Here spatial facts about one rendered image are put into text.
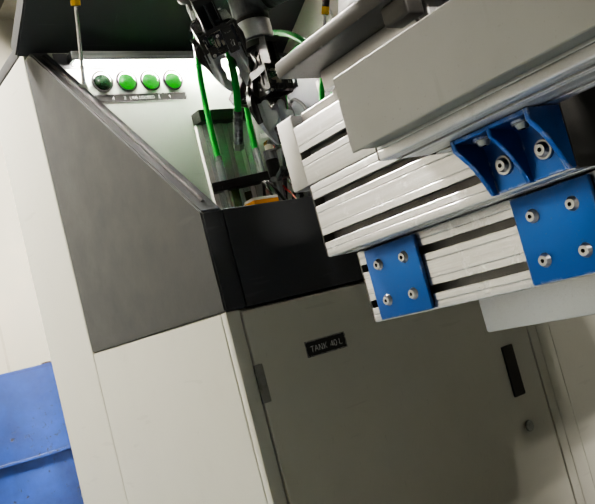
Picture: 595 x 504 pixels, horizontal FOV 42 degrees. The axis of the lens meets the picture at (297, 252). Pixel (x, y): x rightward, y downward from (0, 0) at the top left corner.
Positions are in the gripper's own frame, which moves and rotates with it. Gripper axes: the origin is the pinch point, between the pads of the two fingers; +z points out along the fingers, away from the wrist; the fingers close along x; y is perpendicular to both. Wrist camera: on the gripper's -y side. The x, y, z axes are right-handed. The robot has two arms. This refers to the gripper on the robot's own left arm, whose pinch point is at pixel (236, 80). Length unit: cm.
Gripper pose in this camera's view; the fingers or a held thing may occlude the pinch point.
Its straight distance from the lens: 150.2
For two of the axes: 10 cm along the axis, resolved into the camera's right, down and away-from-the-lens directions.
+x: 8.9, -4.6, 0.3
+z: 3.4, 7.0, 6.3
